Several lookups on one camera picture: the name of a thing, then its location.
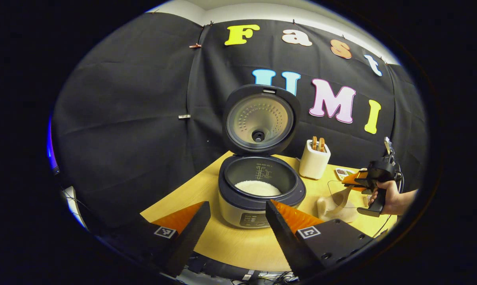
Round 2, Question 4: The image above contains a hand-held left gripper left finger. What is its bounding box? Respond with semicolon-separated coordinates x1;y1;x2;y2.
108;201;211;278

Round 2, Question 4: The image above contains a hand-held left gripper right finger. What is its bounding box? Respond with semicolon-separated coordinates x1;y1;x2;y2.
265;199;376;280

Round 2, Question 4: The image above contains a wooden spoon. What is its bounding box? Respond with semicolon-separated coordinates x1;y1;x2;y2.
330;184;356;209

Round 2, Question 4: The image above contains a white rice pile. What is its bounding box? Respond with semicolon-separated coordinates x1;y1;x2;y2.
234;180;282;198

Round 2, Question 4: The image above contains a dark grey rice cooker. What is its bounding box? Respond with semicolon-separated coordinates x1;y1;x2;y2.
217;84;307;230

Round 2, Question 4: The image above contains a white divided bean dish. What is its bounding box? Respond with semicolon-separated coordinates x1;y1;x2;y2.
334;167;356;182

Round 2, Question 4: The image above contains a white toaster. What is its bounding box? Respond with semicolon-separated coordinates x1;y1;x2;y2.
298;139;331;181

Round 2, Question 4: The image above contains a black backdrop cloth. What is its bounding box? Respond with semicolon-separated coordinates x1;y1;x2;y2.
51;12;427;231

